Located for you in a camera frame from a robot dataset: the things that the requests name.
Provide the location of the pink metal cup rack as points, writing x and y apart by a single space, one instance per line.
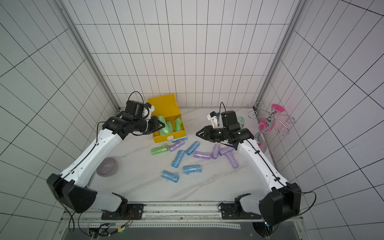
268 119

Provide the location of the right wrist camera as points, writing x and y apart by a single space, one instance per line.
215 119

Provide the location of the purple bag roll right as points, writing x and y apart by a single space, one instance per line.
232 160

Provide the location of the blue bag roll near drawer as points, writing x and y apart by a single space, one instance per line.
183 138

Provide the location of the pale green jar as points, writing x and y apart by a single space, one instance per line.
241 121

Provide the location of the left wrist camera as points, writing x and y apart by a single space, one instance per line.
139 110

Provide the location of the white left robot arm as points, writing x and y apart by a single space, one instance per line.
70 186

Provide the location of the lavender bowl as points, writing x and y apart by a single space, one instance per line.
107 167

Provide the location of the purple bag roll upright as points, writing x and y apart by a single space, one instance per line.
215 151

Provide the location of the purple bag roll short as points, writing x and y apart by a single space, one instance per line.
224 151

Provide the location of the blue bag roll lower left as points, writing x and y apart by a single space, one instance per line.
174 177

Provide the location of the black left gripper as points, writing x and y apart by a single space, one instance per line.
156 125

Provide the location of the yellow plastic drawer cabinet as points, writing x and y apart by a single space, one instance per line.
167 107

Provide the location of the blue bag roll upper middle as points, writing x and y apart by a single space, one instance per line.
192 148

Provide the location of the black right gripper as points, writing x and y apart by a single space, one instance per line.
212 134

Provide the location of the purple bag roll centre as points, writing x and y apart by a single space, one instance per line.
201 155

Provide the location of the purple bag roll upper left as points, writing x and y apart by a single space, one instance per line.
176 145

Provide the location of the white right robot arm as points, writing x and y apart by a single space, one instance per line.
276 200

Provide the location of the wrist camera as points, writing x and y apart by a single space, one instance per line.
215 119
139 110

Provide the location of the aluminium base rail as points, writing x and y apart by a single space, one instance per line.
170 214

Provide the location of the green bag roll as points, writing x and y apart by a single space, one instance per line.
164 126
178 124
170 126
159 150

